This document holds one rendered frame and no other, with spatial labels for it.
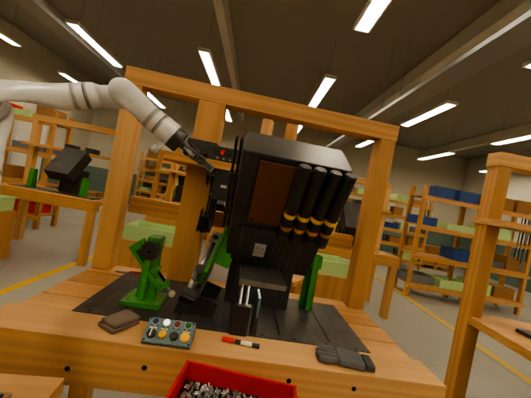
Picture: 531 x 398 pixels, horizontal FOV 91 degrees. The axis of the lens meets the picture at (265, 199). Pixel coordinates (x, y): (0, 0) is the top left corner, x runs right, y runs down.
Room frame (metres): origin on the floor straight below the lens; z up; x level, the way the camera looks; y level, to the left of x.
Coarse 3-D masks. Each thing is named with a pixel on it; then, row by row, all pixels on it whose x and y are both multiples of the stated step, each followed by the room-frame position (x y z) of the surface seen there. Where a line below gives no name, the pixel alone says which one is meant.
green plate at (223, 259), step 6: (228, 228) 1.10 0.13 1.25; (222, 234) 1.02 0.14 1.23; (222, 240) 1.04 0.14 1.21; (216, 246) 1.02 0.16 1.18; (222, 246) 1.04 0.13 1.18; (216, 252) 1.02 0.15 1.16; (222, 252) 1.04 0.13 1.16; (210, 258) 1.02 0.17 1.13; (216, 258) 1.04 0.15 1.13; (222, 258) 1.04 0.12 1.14; (228, 258) 1.04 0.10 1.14; (210, 264) 1.02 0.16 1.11; (222, 264) 1.04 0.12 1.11; (228, 264) 1.04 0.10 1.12
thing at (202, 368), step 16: (192, 368) 0.72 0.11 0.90; (208, 368) 0.72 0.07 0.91; (176, 384) 0.64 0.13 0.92; (192, 384) 0.70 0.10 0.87; (208, 384) 0.71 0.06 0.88; (224, 384) 0.71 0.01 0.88; (240, 384) 0.71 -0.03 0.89; (256, 384) 0.71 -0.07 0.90; (272, 384) 0.71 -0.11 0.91; (288, 384) 0.71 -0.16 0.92
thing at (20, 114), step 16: (16, 112) 4.80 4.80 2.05; (32, 112) 4.85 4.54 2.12; (48, 112) 4.85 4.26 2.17; (16, 144) 4.81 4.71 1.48; (48, 144) 4.79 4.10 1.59; (48, 160) 4.81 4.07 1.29; (16, 176) 4.94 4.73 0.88; (16, 208) 4.82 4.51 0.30; (32, 208) 4.82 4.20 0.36; (48, 208) 5.16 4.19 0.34; (32, 224) 4.79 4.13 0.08
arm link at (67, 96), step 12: (0, 84) 0.62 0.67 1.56; (12, 84) 0.63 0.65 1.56; (24, 84) 0.64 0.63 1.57; (36, 84) 0.65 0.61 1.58; (48, 84) 0.66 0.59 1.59; (60, 84) 0.67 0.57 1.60; (72, 84) 0.68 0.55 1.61; (0, 96) 0.61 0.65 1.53; (12, 96) 0.62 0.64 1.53; (24, 96) 0.63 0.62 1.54; (36, 96) 0.64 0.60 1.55; (48, 96) 0.66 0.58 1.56; (60, 96) 0.67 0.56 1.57; (72, 96) 0.68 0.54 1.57; (60, 108) 0.69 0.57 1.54; (72, 108) 0.70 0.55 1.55; (84, 108) 0.71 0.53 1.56
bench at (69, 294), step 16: (96, 272) 1.29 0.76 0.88; (112, 272) 1.33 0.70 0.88; (64, 288) 1.07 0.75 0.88; (80, 288) 1.10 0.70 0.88; (96, 288) 1.13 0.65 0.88; (32, 304) 0.92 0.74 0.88; (48, 304) 0.94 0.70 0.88; (64, 304) 0.96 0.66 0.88; (336, 304) 1.48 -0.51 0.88; (352, 320) 1.31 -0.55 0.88; (368, 320) 1.35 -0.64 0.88; (368, 336) 1.16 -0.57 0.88; (384, 336) 1.19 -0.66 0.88; (384, 352) 1.05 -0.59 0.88; (400, 352) 1.08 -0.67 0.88
